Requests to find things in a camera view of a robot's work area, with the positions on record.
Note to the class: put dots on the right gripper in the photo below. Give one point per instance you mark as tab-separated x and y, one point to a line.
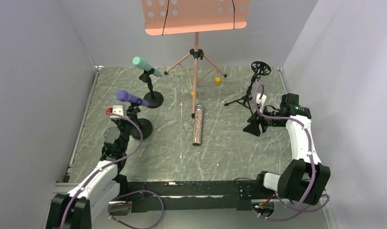
262	121

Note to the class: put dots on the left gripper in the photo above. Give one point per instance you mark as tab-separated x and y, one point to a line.
130	111

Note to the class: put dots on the black round-base mic stand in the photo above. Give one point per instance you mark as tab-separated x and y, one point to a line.
145	125
154	98

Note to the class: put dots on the purple toy microphone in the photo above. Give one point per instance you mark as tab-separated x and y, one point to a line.
126	96

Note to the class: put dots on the black tripod mic stand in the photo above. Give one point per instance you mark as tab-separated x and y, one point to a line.
259	69

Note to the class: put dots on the teal toy microphone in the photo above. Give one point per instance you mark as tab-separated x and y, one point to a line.
142	64

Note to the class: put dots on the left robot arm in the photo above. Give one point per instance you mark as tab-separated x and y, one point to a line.
79	207

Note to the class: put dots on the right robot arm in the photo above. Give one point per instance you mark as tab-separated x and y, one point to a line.
305	178

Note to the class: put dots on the pink music stand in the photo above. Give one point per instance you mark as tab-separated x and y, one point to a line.
165	17

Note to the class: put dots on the black base bar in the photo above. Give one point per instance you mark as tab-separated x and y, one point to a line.
239	194

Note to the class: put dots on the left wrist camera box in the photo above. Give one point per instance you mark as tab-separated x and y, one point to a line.
116	112

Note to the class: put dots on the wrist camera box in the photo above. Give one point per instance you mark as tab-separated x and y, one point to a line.
261	99
116	112

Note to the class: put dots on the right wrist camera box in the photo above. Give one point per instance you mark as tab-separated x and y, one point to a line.
261	99

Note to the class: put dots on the aluminium frame rail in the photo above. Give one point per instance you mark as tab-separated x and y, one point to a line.
84	115

